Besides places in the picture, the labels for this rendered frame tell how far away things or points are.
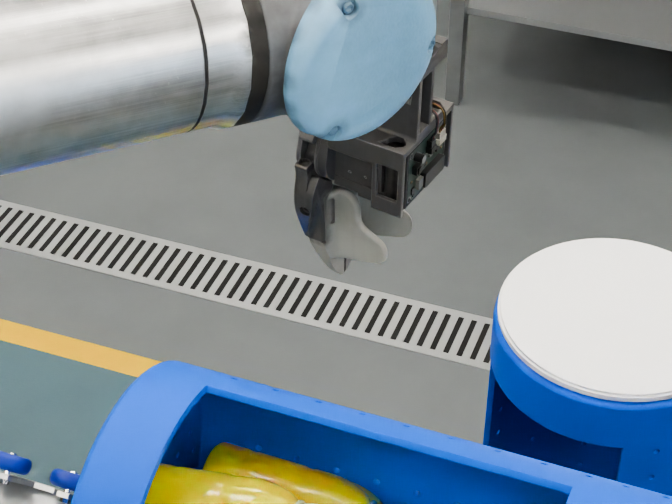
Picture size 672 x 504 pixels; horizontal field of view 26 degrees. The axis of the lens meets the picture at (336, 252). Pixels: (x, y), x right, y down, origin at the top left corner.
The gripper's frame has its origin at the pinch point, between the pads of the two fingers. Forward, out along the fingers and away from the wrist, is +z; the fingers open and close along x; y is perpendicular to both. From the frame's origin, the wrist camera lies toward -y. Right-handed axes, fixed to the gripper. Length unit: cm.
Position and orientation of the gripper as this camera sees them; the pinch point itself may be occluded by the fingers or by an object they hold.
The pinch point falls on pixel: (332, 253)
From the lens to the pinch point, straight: 106.7
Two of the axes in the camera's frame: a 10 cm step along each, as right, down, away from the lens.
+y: 8.6, 3.4, -3.9
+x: 5.1, -5.4, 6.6
